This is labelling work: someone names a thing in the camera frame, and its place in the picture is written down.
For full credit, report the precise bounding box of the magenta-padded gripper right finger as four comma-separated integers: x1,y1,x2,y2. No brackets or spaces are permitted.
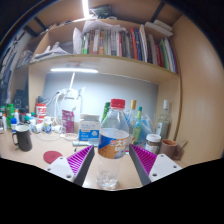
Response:
129,143,184,187

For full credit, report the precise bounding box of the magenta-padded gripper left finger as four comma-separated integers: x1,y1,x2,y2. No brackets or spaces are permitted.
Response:
44,144,95,187

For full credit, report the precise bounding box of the clear plastic bottle red cap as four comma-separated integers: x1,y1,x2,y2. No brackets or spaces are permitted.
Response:
95,98,130,190

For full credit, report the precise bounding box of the brown jar white lid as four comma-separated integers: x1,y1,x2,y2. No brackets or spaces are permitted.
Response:
144,133,162,155

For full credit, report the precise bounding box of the brown ceramic mug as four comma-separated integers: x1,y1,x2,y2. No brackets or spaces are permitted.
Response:
159,138,183,160

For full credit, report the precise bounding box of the blue and white carton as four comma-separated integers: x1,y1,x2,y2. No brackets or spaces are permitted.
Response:
78,113,102,146

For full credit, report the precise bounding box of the tall clear glass bottle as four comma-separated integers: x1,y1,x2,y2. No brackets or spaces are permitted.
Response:
155,99,173,141

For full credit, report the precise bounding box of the pink pouch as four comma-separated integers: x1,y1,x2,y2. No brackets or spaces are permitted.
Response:
61,109,76,134

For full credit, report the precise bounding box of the white pill bottle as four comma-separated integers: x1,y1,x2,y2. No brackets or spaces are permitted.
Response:
43,115,54,135

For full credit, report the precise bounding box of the clear bottle yellow cap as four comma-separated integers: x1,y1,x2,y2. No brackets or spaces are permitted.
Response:
128,99,138,134

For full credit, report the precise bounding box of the green glass bottle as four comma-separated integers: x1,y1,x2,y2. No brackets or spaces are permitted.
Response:
101,101,111,123

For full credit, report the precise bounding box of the black mug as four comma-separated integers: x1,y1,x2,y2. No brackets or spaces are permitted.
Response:
11,124,33,153

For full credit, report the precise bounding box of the red and white canister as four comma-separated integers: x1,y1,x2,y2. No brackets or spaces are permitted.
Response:
34,102,48,125

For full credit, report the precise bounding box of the white bottle blue cap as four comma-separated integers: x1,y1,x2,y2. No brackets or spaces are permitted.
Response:
9,117,18,133

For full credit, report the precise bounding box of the green plastic container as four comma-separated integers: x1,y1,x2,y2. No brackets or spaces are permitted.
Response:
4,103,16,129

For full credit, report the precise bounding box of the wooden shelf unit with books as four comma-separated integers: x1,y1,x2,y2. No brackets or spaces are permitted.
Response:
9,4,183,141

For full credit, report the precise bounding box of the ceiling tube light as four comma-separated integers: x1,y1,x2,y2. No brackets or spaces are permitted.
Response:
81,0,91,19

